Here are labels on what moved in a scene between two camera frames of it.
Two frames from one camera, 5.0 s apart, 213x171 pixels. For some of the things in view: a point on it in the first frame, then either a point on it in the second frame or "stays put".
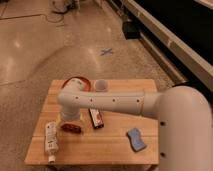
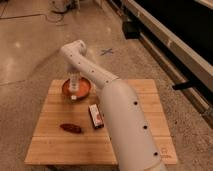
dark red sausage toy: [71, 128] stays put
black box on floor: [131, 29] stays put
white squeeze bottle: [51, 140] → [74, 86]
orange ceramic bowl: [84, 84] stays put
